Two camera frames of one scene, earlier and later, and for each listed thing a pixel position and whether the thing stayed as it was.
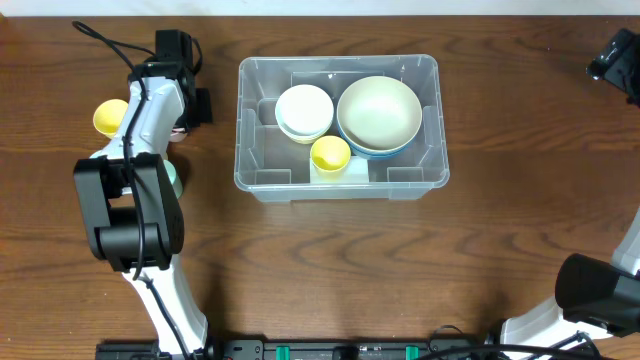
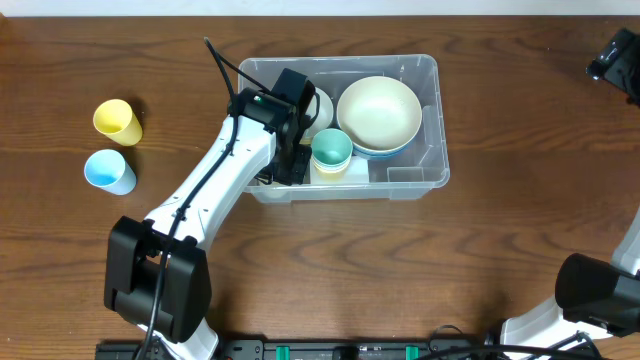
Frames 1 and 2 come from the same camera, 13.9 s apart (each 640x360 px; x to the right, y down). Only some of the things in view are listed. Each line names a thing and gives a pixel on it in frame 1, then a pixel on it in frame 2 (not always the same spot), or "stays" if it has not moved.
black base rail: x=272 y=348 stays
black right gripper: x=615 y=62 stays
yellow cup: x=330 y=153 -> x=331 y=175
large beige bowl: x=380 y=113 stays
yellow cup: x=108 y=116 stays
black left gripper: x=206 y=107 -> x=299 y=175
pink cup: x=178 y=134 -> x=331 y=168
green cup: x=176 y=183 -> x=331 y=150
